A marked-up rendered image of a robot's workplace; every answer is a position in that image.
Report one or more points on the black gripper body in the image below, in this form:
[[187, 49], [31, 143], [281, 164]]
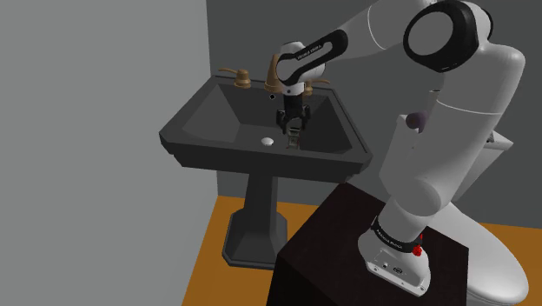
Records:
[[294, 106]]

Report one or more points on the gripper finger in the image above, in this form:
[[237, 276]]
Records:
[[305, 118], [281, 118]]

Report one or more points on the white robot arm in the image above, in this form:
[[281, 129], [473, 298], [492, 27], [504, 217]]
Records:
[[465, 140]]

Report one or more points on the small grey rectangular object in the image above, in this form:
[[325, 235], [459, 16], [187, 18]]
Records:
[[293, 139]]

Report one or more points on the purple round object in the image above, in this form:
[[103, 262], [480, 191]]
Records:
[[416, 120]]

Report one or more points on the dark robot stand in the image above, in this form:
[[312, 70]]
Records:
[[330, 254]]

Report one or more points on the white toilet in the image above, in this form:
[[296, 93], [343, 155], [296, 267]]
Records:
[[487, 254]]

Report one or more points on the dark pedestal sink, brass taps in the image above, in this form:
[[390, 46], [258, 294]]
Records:
[[254, 169]]

